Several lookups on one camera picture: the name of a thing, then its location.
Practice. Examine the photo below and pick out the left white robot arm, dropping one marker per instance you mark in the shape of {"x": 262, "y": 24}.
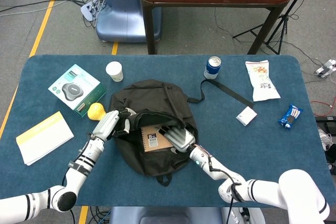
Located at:
{"x": 76, "y": 174}

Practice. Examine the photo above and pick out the blue soda can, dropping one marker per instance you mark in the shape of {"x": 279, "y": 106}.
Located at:
{"x": 212, "y": 68}

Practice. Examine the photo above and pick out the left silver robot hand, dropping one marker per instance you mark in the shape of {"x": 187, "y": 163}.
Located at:
{"x": 106, "y": 127}

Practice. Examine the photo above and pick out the blue table mat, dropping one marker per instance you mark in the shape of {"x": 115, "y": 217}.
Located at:
{"x": 236, "y": 142}

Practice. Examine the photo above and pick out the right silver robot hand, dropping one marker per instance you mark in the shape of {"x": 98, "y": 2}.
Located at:
{"x": 181, "y": 138}

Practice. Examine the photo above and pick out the black flat device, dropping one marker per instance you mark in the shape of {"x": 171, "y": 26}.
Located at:
{"x": 326, "y": 122}

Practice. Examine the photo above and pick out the black tripod stand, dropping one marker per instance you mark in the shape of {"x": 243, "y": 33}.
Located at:
{"x": 282, "y": 24}

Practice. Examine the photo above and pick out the white snack bag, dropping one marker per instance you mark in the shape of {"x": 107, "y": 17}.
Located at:
{"x": 262, "y": 82}

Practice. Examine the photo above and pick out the black backpack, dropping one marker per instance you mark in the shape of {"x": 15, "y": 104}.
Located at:
{"x": 147, "y": 95}

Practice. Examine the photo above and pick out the small white box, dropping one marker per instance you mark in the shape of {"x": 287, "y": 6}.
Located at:
{"x": 246, "y": 116}

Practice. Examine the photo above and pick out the blue cookie pack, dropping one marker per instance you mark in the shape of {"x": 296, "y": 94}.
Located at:
{"x": 290, "y": 116}

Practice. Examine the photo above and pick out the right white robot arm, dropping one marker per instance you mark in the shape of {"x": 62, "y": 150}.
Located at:
{"x": 265, "y": 190}

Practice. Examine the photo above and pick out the yellow pear toy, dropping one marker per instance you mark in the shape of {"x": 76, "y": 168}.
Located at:
{"x": 95, "y": 111}

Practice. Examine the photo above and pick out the yellow white booklet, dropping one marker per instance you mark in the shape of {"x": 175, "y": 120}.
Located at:
{"x": 44, "y": 138}

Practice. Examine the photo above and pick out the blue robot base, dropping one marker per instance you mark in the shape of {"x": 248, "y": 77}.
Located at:
{"x": 120, "y": 11}

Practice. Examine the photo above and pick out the speakerphone product box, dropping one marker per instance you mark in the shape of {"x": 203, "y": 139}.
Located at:
{"x": 74, "y": 89}

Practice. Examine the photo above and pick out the grey blue robot torso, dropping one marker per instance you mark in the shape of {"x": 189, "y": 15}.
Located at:
{"x": 168, "y": 216}

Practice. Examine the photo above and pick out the brown spiral notebook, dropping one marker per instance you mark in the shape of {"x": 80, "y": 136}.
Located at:
{"x": 155, "y": 142}

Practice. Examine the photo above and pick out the white paper cup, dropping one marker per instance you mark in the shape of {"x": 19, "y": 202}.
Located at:
{"x": 114, "y": 71}

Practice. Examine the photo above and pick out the white power strip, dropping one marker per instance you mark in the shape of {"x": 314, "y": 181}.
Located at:
{"x": 325, "y": 68}
{"x": 88, "y": 11}

